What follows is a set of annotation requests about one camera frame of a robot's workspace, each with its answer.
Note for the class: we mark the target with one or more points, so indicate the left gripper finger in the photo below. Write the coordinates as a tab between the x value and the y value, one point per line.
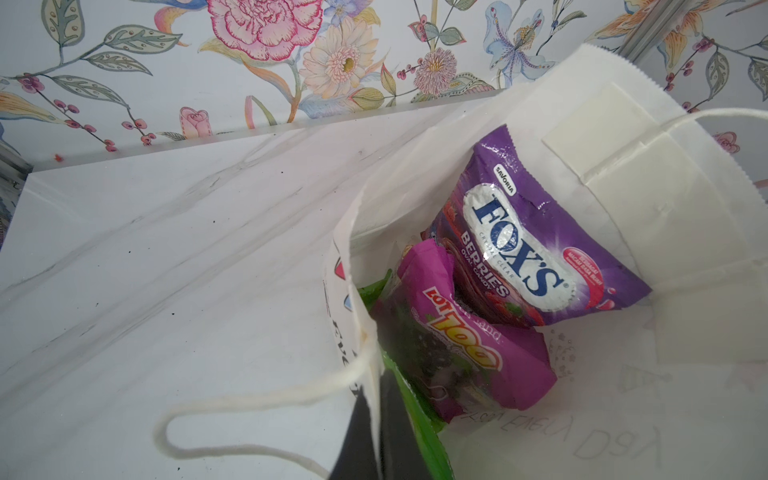
384	448

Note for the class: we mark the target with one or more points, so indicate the green chips bag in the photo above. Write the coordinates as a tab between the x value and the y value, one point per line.
372	364

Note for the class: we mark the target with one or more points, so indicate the magenta purple snack bag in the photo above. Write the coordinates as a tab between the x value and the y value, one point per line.
457	360

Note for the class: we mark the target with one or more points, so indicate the purple white snack packet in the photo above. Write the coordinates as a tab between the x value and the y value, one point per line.
520	258

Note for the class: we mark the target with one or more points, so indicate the white paper bag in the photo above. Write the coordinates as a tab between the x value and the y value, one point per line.
673	387

